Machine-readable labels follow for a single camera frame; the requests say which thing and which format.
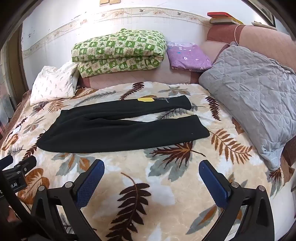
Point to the red book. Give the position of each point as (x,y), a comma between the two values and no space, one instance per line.
(219,14)

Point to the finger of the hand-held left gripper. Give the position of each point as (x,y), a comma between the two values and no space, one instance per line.
(26,163)
(5,162)

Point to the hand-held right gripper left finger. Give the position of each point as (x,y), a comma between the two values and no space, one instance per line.
(90,183)

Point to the pink brown headboard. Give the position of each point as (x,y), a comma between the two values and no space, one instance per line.
(261,34)

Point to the framed picture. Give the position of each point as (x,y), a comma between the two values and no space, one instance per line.
(266,14)

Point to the green checkered folded quilt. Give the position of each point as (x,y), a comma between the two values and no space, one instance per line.
(115,51)

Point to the leaf print blanket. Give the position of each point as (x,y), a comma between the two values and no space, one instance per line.
(150,208)

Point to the white patterned pillow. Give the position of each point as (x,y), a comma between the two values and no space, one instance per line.
(53,85)

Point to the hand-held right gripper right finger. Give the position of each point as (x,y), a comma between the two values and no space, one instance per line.
(212,183)

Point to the black pants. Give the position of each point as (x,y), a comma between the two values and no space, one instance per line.
(115,132)

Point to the purple dotted pillow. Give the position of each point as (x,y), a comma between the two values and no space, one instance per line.
(187,55)

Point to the dark wooden frame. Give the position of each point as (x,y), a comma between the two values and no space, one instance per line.
(16,64)

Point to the grey quilted blanket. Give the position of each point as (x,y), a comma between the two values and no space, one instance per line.
(254,97)

